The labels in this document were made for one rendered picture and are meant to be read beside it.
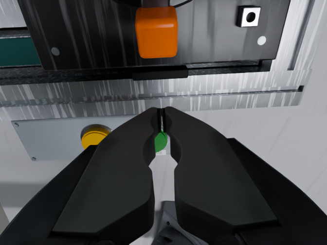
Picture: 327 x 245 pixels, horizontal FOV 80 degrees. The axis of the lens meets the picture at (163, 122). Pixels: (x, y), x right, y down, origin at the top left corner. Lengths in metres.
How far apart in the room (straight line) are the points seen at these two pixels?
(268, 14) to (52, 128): 0.27
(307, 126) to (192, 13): 0.34
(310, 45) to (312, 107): 0.20
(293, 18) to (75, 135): 0.28
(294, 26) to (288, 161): 0.33
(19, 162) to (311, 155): 0.62
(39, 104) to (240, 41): 0.23
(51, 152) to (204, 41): 0.24
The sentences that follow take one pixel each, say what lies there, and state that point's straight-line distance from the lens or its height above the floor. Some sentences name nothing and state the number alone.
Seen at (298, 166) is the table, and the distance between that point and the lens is 0.54.
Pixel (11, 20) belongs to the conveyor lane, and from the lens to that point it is 0.31.
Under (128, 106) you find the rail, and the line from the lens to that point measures 0.24.
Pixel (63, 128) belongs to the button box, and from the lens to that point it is 0.28.
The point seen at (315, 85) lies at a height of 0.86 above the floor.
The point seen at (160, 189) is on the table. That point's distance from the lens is 0.49.
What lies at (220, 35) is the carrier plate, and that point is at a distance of 0.21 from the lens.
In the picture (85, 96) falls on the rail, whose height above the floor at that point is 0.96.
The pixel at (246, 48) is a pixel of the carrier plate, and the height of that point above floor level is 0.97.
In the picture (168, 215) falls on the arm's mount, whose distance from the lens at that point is 0.51.
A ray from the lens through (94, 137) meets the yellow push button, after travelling 0.26.
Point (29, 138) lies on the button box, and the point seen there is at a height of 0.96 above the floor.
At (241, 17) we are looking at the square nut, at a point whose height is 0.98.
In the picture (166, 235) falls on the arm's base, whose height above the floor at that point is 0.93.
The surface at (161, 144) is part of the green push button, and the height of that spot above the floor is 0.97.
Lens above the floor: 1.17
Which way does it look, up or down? 58 degrees down
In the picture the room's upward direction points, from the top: 177 degrees clockwise
